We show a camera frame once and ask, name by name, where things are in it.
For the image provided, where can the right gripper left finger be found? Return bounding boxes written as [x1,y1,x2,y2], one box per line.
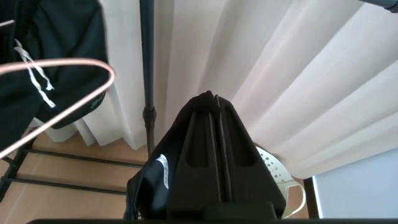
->
[167,110,222,218]

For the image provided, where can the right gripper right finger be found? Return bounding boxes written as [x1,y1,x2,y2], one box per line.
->
[216,95,287,218]

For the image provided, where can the black garment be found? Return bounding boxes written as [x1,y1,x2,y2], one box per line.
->
[123,90,218,220]

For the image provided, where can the black shorts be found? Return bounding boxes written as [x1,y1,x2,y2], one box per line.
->
[0,0,109,153]

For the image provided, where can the white laundry basket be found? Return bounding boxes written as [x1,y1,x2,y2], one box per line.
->
[254,146,307,219]

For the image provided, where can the black clothes rack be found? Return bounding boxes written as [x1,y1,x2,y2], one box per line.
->
[0,0,157,203]

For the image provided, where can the white curtain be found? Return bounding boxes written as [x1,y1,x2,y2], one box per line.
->
[46,0,398,180]

